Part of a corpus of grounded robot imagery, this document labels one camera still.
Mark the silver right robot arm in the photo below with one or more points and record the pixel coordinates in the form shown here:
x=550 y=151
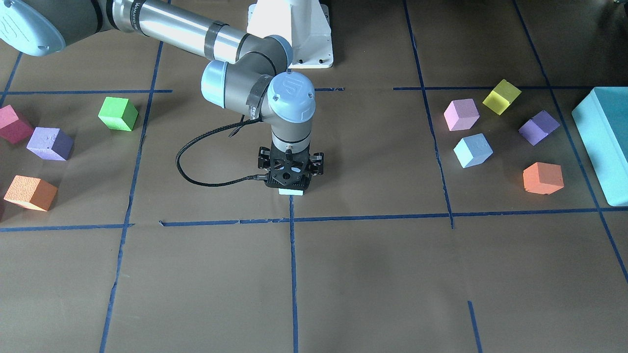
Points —
x=247 y=74

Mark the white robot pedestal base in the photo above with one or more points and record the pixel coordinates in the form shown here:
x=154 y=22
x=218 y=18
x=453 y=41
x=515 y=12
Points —
x=303 y=23

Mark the brown paper table cover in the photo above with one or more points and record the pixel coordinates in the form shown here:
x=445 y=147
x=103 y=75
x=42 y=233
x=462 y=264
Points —
x=395 y=249

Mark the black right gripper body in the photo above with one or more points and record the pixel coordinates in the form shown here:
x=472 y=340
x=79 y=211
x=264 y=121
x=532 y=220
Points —
x=263 y=161

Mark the yellow foam block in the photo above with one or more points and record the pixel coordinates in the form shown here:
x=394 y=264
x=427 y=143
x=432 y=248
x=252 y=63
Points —
x=501 y=97

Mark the light blue block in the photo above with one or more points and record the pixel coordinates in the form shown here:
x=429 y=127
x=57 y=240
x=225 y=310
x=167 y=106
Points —
x=473 y=150
x=283 y=191

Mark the crimson block near purple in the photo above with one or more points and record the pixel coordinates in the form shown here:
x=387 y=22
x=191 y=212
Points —
x=14 y=127

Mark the teal plastic bin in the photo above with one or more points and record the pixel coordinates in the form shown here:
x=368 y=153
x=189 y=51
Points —
x=602 y=121

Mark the orange block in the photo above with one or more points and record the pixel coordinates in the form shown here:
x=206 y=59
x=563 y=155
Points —
x=31 y=193
x=543 y=178

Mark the pink foam block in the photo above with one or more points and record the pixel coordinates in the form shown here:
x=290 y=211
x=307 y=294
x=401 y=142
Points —
x=461 y=114

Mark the green foam block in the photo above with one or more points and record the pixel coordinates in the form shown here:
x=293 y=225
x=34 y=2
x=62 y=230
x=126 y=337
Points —
x=118 y=114

